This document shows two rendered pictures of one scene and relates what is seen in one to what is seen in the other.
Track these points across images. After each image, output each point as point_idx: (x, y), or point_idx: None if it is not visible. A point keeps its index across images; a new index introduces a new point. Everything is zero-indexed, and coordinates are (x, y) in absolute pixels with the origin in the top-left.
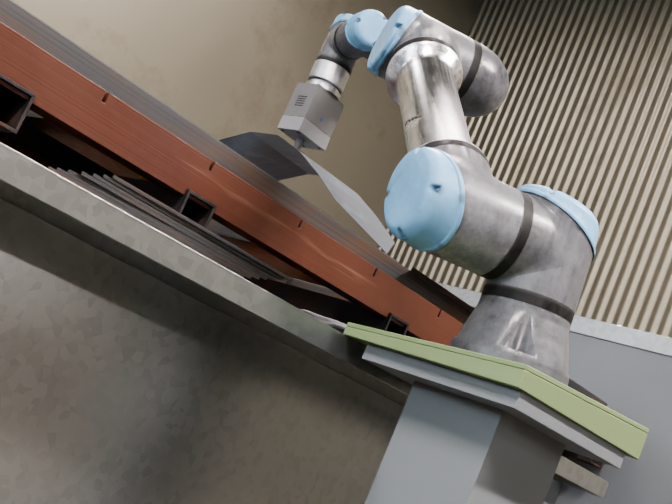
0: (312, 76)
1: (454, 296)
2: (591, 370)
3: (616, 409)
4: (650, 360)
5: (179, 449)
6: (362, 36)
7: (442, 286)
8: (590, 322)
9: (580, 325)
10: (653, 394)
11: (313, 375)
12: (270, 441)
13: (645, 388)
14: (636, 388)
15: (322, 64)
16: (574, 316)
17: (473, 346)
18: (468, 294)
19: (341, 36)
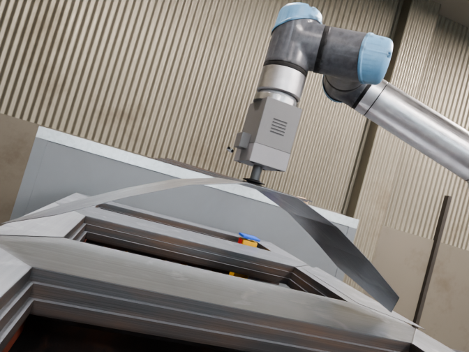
0: (284, 91)
1: (378, 303)
2: (252, 219)
3: (269, 241)
4: (285, 213)
5: None
6: (384, 75)
7: (134, 156)
8: (250, 190)
9: (243, 191)
10: (287, 232)
11: None
12: None
13: (283, 229)
14: (278, 229)
15: (296, 77)
16: (239, 185)
17: None
18: (158, 164)
19: (343, 57)
